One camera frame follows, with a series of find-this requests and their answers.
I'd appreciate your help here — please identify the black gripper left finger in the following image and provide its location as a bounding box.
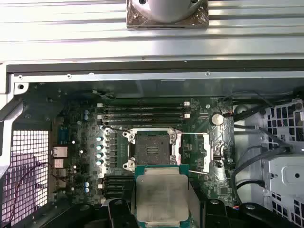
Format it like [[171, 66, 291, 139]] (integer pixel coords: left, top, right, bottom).
[[67, 177, 136, 228]]

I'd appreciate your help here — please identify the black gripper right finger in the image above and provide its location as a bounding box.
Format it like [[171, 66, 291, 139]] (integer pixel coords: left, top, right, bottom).
[[189, 184, 294, 228]]

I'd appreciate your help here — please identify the CPU with silver top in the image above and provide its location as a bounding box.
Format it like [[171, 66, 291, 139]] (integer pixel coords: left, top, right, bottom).
[[133, 164, 191, 228]]

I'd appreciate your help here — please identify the metal socket cover frame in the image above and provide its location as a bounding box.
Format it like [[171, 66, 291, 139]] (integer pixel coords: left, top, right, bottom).
[[171, 132, 212, 176]]

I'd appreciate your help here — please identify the black RAM slot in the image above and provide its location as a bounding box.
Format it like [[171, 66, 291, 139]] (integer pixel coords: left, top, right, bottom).
[[96, 108, 191, 114], [96, 102, 191, 108], [96, 114, 191, 120], [105, 192, 133, 198], [105, 175, 136, 181], [97, 184, 134, 192], [96, 119, 191, 126], [105, 180, 135, 186]]

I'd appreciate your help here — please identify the CPU socket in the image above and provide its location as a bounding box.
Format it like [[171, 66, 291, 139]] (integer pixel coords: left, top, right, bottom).
[[122, 127, 183, 172]]

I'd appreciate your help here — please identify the green motherboard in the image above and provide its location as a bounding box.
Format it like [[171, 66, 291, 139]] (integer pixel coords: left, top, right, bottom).
[[51, 94, 236, 211]]

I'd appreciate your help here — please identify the grey metal drive cage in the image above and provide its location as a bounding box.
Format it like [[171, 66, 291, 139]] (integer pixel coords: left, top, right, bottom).
[[234, 95, 304, 228]]

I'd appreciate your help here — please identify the metal network port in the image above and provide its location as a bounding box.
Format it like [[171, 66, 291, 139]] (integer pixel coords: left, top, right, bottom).
[[52, 146, 69, 159]]

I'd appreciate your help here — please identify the silver coin battery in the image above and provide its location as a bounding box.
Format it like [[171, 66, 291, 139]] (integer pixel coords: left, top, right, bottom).
[[211, 113, 223, 125]]

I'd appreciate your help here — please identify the blue serial port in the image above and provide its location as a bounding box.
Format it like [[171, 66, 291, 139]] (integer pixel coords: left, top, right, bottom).
[[58, 126, 70, 145]]

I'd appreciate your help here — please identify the black PC case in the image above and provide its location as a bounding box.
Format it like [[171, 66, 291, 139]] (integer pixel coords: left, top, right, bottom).
[[0, 57, 304, 228]]

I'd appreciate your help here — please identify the thick black cable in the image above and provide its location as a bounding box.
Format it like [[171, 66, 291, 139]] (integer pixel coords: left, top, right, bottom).
[[234, 122, 295, 154], [229, 144, 294, 209]]

